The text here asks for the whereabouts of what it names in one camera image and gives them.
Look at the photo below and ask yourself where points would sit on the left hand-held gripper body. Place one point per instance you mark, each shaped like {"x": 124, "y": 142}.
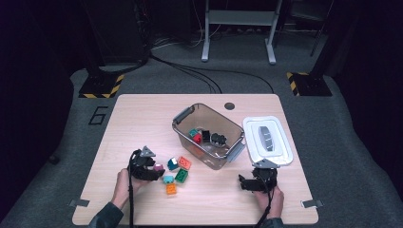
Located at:
{"x": 141, "y": 167}

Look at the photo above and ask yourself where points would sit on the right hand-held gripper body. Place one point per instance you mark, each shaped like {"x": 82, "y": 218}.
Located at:
{"x": 267, "y": 178}

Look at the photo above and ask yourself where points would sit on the magenta building block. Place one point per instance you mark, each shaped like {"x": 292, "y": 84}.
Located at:
{"x": 158, "y": 167}

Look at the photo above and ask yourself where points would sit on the blue and white building block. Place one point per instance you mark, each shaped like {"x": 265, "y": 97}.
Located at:
{"x": 172, "y": 163}

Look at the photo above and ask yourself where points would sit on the orange building block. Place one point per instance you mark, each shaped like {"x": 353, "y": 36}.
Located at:
{"x": 171, "y": 188}

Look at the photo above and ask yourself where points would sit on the white storage box lid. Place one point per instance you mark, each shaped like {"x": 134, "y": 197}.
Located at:
{"x": 275, "y": 152}

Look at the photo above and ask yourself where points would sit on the white toy car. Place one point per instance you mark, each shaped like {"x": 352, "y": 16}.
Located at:
{"x": 219, "y": 140}

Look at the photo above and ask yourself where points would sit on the black building block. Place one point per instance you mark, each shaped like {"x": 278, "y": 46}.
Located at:
{"x": 206, "y": 136}

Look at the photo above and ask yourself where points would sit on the clear brown storage box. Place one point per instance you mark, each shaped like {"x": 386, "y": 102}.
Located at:
{"x": 206, "y": 118}

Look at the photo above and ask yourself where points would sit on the person's right hand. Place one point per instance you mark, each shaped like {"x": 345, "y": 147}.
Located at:
{"x": 274, "y": 202}

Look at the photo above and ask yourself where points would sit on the person's left hand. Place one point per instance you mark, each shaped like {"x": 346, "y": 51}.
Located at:
{"x": 123, "y": 186}

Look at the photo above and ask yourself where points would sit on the green building block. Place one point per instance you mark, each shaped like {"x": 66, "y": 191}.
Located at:
{"x": 181, "y": 175}

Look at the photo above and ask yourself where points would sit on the orange-red building block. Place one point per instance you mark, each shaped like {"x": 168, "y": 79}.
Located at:
{"x": 184, "y": 163}

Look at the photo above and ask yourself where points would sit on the black round table grommet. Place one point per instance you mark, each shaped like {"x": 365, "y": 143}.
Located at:
{"x": 229, "y": 106}

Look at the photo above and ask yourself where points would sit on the small black floor object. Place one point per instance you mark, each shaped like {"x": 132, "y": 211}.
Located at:
{"x": 53, "y": 159}

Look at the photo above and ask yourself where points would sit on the black cabinet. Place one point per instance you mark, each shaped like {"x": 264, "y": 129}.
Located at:
{"x": 120, "y": 31}

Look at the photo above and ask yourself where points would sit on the white metal stand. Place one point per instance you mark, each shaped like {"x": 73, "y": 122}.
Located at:
{"x": 240, "y": 17}

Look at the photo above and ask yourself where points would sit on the black yellow striped base plate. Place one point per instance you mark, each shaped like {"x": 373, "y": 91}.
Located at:
{"x": 98, "y": 87}
{"x": 312, "y": 85}

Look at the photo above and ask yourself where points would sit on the black stand post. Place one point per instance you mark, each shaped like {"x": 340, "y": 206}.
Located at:
{"x": 93, "y": 57}
{"x": 323, "y": 53}

